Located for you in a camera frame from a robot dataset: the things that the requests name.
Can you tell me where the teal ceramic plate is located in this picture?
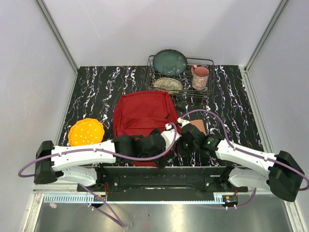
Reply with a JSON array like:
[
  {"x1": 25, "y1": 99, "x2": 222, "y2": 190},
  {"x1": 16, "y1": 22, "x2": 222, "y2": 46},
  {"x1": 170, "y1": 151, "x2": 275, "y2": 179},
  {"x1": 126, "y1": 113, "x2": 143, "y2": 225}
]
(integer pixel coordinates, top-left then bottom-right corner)
[{"x1": 153, "y1": 49, "x2": 187, "y2": 76}]

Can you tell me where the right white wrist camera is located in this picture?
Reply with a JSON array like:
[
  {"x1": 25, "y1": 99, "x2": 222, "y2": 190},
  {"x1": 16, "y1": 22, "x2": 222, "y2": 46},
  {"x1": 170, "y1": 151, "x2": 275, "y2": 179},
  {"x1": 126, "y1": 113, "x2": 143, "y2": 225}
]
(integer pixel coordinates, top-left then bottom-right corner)
[{"x1": 177, "y1": 117, "x2": 190, "y2": 127}]

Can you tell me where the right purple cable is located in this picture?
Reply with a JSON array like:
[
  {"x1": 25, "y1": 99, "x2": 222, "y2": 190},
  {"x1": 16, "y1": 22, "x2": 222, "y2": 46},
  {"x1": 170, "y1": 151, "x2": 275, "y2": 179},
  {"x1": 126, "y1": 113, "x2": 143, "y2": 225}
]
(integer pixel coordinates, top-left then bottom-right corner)
[{"x1": 180, "y1": 109, "x2": 309, "y2": 210}]

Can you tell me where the red student backpack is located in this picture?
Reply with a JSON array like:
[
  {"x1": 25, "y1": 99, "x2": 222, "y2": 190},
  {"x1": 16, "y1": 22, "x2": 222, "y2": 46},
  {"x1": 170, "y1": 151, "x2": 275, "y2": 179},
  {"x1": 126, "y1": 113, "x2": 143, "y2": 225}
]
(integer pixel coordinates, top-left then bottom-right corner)
[{"x1": 113, "y1": 91, "x2": 178, "y2": 167}]

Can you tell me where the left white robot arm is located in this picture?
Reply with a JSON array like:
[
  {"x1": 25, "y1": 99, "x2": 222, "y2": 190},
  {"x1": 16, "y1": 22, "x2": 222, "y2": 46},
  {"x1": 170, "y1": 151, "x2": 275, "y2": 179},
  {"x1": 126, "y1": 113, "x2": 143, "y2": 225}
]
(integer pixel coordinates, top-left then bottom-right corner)
[{"x1": 34, "y1": 128, "x2": 180, "y2": 191}]

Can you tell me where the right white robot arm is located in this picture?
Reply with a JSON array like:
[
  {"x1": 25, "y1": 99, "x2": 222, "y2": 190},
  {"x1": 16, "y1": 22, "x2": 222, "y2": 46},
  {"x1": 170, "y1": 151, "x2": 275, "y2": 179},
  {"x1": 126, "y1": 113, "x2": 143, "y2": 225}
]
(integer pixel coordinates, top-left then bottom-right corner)
[{"x1": 178, "y1": 119, "x2": 304, "y2": 202}]

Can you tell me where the black wire dish rack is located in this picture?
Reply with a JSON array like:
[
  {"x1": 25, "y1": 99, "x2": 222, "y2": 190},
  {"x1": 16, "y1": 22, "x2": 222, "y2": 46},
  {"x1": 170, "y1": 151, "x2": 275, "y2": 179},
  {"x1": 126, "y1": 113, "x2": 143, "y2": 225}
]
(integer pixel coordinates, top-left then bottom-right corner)
[{"x1": 142, "y1": 55, "x2": 215, "y2": 98}]

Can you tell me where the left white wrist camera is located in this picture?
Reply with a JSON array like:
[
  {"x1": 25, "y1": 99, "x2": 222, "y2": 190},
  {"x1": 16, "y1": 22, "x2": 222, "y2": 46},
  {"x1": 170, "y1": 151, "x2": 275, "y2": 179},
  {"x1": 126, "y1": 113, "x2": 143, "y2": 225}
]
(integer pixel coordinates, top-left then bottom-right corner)
[{"x1": 161, "y1": 123, "x2": 180, "y2": 150}]

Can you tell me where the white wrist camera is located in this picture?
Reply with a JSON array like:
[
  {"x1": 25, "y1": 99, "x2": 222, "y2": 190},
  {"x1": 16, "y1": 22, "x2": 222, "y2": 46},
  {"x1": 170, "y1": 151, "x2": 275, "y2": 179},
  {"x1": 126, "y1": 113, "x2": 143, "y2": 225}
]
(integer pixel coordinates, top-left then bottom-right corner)
[
  {"x1": 177, "y1": 117, "x2": 190, "y2": 127},
  {"x1": 161, "y1": 123, "x2": 180, "y2": 150}
]

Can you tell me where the orange plastic plate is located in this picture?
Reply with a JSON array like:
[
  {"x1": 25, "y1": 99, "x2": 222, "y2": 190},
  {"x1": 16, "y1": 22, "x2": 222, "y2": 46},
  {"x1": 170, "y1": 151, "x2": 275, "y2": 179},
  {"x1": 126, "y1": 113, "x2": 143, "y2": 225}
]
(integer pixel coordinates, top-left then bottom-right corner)
[{"x1": 68, "y1": 118, "x2": 105, "y2": 146}]

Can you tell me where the pink leather wallet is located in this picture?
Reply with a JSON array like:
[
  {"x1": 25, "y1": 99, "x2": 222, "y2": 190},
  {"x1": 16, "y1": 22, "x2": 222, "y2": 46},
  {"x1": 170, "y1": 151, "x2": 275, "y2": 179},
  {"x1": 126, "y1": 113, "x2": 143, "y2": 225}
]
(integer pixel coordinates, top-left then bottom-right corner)
[{"x1": 190, "y1": 119, "x2": 207, "y2": 135}]

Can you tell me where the speckled beige plate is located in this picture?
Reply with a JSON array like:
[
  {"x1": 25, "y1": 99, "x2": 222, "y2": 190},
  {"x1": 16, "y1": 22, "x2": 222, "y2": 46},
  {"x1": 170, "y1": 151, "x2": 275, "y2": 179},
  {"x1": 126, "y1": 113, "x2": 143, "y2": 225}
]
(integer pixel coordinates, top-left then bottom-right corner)
[{"x1": 153, "y1": 77, "x2": 183, "y2": 93}]

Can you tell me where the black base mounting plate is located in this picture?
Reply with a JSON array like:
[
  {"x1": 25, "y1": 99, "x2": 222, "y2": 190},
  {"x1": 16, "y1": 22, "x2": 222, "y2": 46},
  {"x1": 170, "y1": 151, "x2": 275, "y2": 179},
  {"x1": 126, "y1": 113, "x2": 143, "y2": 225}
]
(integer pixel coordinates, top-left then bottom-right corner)
[{"x1": 87, "y1": 166, "x2": 248, "y2": 193}]

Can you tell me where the pink patterned mug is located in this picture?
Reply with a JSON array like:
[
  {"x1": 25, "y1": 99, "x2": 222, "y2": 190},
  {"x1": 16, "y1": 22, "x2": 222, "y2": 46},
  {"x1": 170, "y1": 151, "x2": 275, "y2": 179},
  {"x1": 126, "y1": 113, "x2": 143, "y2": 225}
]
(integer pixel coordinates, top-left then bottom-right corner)
[{"x1": 191, "y1": 65, "x2": 210, "y2": 90}]

